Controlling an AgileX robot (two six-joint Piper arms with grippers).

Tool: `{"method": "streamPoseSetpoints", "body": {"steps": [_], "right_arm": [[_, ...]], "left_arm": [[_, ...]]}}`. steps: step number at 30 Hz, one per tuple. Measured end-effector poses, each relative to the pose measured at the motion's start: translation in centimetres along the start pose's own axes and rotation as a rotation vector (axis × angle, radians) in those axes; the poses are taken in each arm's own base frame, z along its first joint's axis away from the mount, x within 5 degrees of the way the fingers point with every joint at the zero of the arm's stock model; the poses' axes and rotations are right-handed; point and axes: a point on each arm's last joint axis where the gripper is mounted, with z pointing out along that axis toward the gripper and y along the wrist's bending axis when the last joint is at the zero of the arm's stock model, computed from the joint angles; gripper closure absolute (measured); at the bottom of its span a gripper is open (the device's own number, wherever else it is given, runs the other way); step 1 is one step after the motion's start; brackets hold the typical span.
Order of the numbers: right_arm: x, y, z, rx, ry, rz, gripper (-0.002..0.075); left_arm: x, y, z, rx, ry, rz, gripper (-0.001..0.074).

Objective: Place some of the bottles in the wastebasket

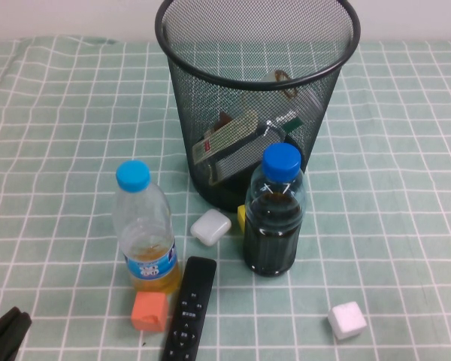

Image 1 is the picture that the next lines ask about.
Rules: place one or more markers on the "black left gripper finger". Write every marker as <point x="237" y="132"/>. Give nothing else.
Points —
<point x="2" y="323"/>

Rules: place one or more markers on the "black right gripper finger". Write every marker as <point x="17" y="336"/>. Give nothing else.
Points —
<point x="11" y="334"/>

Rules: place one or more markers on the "beige-capped bottle with brown label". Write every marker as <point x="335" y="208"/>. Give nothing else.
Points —
<point x="229" y="136"/>

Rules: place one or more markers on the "clear white-capped bottle green label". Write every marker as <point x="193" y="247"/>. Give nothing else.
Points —
<point x="294" y="124"/>

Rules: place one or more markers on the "orange cube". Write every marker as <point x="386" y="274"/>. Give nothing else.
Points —
<point x="148" y="310"/>

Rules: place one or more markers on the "light-blue-capped bottle with yellow liquid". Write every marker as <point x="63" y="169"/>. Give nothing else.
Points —
<point x="146" y="225"/>

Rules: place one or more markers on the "black remote control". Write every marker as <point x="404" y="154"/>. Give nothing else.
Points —
<point x="191" y="308"/>

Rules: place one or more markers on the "white earbud case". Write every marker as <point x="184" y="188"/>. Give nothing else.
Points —
<point x="210" y="227"/>

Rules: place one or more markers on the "small yellow cube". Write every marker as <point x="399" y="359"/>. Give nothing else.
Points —
<point x="241" y="218"/>

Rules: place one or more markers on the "blue-capped bottle with dark liquid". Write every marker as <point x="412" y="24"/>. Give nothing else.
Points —
<point x="274" y="225"/>

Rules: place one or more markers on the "white cube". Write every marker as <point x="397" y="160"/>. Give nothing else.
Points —
<point x="346" y="320"/>

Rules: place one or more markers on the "green white checked tablecloth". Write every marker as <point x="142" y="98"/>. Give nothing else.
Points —
<point x="398" y="150"/>

